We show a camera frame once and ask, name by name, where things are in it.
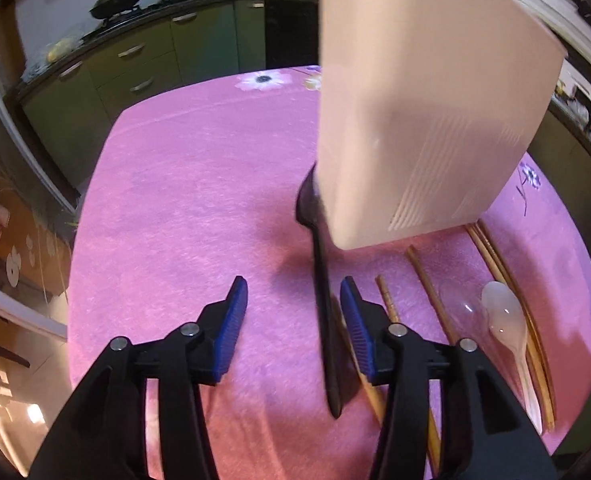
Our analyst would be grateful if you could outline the black plastic spoon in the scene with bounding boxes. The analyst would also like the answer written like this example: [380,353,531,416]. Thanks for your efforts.
[295,162,345,420]

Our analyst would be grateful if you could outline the white plastic utensil holder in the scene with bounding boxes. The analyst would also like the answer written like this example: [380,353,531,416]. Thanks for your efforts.
[317,0,569,252]

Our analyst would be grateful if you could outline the yellow item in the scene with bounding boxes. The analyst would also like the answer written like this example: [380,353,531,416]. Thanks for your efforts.
[46,37,76,63]

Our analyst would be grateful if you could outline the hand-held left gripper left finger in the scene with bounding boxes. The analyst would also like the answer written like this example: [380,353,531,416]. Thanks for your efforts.
[28,276,249,480]

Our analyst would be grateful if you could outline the black built-in appliance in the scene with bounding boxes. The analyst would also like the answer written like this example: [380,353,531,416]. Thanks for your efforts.
[264,0,321,70]

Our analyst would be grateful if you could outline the gas stove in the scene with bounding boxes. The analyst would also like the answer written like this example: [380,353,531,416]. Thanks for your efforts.
[80,0,209,41]

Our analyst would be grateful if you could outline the kitchen window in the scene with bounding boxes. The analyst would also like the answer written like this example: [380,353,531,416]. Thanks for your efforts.
[495,0,591,91]

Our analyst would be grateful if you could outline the pink floral tablecloth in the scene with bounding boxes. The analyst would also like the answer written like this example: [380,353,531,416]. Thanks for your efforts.
[68,64,591,480]

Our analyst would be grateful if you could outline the black wok with lid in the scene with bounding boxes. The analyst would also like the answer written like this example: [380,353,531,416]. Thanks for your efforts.
[90,0,144,20]

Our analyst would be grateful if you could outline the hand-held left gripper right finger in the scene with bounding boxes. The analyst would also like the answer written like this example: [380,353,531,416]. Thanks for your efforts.
[339,276,559,480]

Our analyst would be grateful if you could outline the white plastic spoon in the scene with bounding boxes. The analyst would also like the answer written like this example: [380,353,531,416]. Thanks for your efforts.
[480,281,543,436]

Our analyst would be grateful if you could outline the green kitchen cabinets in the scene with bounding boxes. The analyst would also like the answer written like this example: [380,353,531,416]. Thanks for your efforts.
[18,0,591,261]

